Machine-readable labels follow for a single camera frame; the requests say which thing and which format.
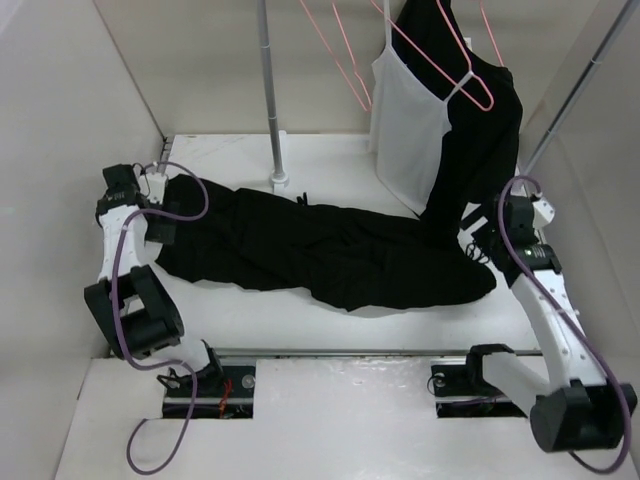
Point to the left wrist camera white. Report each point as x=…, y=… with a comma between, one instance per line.
x=153, y=186

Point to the rack pole with foot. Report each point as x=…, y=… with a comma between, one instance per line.
x=279, y=177
x=580, y=65

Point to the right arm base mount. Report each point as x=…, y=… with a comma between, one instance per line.
x=460, y=390

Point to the black hanging garment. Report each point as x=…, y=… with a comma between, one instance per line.
x=480, y=151

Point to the left rack pole with foot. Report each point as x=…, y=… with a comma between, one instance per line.
x=279, y=177

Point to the right rack pole with foot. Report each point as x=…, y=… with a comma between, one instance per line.
x=580, y=65

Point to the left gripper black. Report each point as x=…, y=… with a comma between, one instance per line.
x=161, y=232

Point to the black trousers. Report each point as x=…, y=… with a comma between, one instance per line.
x=347, y=258

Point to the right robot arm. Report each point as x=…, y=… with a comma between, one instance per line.
x=575, y=406

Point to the aluminium rail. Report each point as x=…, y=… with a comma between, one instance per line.
x=273, y=353

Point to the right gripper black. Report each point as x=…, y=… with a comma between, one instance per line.
x=487, y=211

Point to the white camisole top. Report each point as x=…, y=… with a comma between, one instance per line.
x=408, y=124

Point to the pink wire hanger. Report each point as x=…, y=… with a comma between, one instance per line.
x=347, y=65

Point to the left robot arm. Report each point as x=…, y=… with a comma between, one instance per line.
x=130, y=305

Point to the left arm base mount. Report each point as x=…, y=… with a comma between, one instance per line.
x=224, y=391

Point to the pink hanger under black garment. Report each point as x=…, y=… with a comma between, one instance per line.
x=490, y=33

